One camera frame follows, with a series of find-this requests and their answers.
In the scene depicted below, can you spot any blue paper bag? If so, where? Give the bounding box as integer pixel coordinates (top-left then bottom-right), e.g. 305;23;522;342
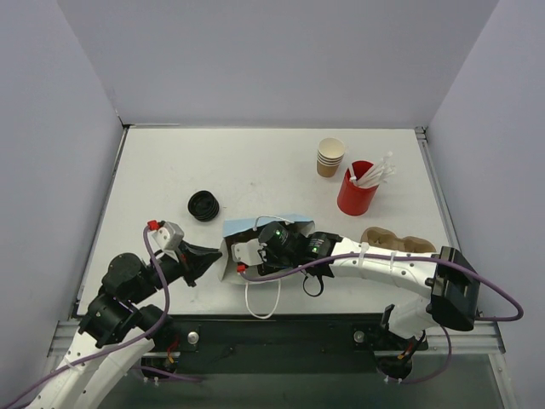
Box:
219;211;316;320

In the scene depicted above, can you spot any white straws bundle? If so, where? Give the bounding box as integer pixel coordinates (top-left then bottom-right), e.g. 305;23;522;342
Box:
348;152;396;188

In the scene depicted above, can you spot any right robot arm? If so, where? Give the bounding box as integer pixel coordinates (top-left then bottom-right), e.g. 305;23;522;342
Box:
257;222;480;348

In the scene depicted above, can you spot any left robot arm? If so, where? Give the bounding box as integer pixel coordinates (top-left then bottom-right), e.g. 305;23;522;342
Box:
29;242;221;408

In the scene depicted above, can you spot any stack of black lids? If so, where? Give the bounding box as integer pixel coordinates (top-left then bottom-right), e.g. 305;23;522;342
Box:
187;190;220;222

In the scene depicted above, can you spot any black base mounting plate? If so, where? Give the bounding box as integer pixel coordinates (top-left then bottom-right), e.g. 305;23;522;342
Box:
136;314;428;378

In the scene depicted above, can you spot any red straw holder cup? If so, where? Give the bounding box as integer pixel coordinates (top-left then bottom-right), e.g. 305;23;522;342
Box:
336;160;378;216

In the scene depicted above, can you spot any brown pulp cup carrier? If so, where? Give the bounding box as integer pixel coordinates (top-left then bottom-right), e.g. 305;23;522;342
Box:
361;227;436;253

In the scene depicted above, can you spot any stack of brown paper cups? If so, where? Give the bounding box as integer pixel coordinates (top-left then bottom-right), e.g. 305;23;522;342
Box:
316;137;346;178

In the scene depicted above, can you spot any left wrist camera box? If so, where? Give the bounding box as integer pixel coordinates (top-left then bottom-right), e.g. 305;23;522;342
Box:
146;220;184;252

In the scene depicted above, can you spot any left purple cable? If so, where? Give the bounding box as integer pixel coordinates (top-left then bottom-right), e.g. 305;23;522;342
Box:
0;225;205;406

